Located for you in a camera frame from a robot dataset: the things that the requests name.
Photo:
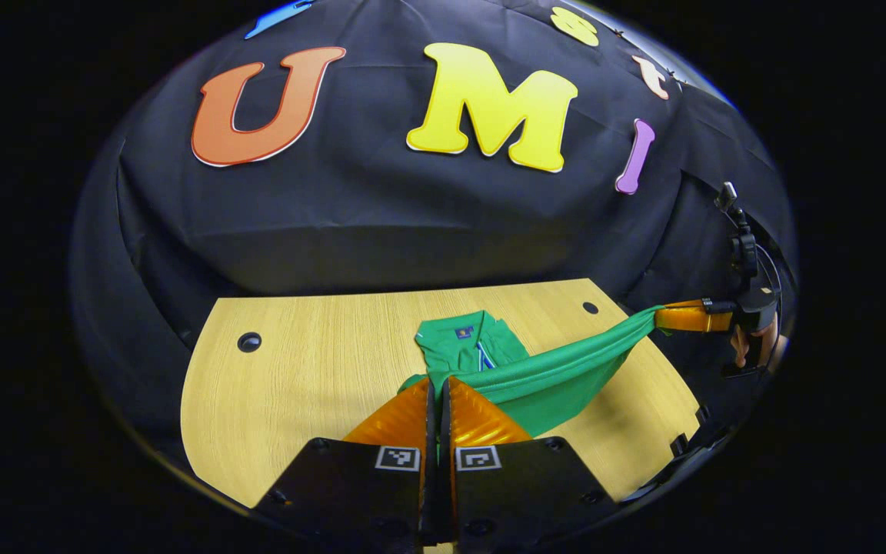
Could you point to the black backdrop cloth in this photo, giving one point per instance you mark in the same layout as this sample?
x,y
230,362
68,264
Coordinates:
x,y
381,215

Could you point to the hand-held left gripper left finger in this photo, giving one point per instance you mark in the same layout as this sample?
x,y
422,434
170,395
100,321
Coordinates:
x,y
366,492

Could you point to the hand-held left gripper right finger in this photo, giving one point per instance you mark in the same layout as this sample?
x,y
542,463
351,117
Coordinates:
x,y
527,492

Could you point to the green T-shirt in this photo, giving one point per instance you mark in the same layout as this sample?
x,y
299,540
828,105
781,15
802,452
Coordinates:
x,y
558,369

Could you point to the black table edge bracket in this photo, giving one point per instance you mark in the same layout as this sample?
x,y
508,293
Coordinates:
x,y
677,444
703,414

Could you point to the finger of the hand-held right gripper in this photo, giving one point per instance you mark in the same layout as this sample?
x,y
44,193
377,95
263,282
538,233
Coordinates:
x,y
685,317

